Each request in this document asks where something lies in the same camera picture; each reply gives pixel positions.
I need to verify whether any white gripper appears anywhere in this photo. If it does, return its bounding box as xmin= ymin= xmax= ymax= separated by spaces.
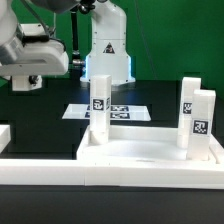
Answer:
xmin=0 ymin=23 xmax=69 ymax=76

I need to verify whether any white desk top tray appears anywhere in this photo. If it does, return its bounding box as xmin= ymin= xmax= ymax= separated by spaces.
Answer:
xmin=75 ymin=125 xmax=224 ymax=165

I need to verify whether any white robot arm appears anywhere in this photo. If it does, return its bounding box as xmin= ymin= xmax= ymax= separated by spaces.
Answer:
xmin=0 ymin=0 xmax=135 ymax=91

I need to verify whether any fiducial marker sheet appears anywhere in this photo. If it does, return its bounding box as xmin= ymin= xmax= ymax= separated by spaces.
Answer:
xmin=62 ymin=104 xmax=151 ymax=121

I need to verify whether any white left fence piece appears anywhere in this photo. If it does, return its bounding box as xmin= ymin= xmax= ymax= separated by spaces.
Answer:
xmin=0 ymin=125 xmax=11 ymax=153

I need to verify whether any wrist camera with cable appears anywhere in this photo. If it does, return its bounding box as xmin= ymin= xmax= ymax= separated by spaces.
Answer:
xmin=12 ymin=76 xmax=42 ymax=91

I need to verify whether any black cable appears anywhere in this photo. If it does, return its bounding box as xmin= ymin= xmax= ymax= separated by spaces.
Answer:
xmin=68 ymin=59 xmax=86 ymax=79

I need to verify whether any white front fence wall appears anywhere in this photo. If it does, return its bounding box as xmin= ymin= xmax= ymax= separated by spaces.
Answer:
xmin=0 ymin=159 xmax=224 ymax=189

